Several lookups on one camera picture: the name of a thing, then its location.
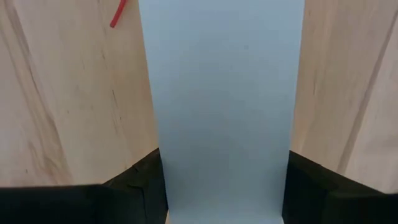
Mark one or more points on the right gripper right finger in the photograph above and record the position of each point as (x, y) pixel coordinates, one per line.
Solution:
(326, 205)

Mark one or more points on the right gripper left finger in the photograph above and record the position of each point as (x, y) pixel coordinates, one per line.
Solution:
(77, 205)

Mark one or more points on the white duct cover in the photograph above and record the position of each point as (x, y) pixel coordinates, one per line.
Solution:
(224, 109)

